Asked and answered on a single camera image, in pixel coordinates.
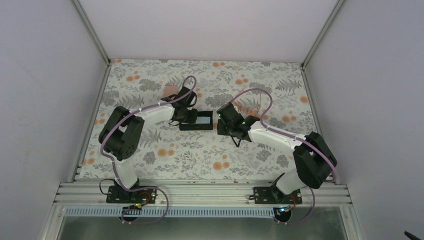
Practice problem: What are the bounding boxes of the black glasses case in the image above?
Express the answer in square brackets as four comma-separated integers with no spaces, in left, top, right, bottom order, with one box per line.
[179,111,214,131]

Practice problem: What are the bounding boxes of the pink glasses case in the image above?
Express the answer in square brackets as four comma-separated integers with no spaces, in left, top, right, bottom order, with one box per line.
[162,85,179,97]

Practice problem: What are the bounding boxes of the clear orange sunglasses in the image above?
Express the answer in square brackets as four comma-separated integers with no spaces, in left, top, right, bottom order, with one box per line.
[231,90,262,117]

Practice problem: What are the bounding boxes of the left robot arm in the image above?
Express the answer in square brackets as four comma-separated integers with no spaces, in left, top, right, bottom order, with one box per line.
[98,87,198,203]

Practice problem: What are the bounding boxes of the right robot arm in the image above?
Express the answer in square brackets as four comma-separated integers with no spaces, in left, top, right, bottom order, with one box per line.
[217,103,338,204]

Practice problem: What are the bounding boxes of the floral table mat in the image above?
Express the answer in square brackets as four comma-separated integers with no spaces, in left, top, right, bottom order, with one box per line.
[79,59,316,181]

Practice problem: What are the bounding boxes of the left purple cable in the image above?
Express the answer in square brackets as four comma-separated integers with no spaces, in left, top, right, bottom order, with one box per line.
[99,75,198,226]

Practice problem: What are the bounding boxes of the purple cable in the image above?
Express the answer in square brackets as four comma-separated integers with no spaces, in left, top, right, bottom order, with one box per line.
[99,75,198,226]
[228,88,338,226]

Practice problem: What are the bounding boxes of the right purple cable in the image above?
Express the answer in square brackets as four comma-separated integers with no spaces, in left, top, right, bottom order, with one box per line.
[228,88,338,226]

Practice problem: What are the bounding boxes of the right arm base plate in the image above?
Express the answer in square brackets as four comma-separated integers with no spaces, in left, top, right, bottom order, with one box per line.
[248,186,303,205]

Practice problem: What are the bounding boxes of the aluminium rail base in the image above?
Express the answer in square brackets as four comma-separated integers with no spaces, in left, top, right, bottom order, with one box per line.
[41,179,363,240]

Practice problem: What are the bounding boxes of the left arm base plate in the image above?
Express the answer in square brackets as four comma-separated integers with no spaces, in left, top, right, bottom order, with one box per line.
[105,185,157,205]

